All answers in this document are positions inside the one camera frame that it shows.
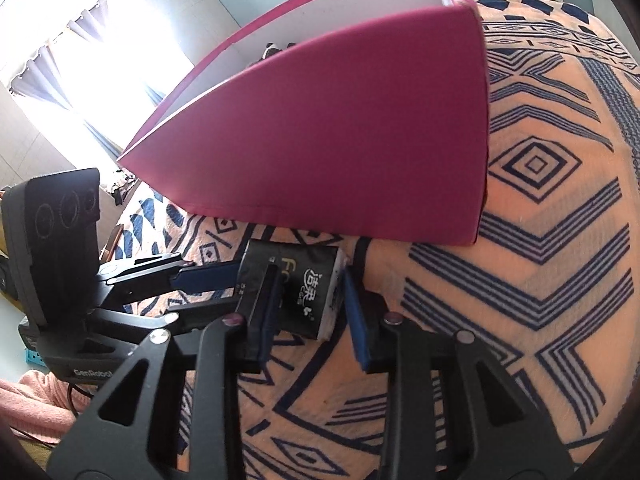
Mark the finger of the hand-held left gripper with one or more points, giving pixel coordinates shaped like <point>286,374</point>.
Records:
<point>205,276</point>
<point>150,320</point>

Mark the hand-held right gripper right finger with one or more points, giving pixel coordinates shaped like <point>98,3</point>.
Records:
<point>356,320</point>

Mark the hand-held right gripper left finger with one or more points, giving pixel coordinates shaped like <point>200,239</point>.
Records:
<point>267,320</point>

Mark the black tissue pack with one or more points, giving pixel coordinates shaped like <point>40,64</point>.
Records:
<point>310,285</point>

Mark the pink cardboard box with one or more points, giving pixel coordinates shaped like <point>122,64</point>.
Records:
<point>325,135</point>

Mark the person's left forearm pink sleeve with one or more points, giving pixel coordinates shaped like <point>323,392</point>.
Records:
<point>30,395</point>

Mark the light blue plastic item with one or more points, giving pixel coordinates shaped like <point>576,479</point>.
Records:
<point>34,357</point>

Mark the orange navy patterned blanket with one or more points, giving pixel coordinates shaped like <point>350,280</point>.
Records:
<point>525,260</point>

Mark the grey window curtain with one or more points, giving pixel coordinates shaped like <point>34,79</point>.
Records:
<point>85,25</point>

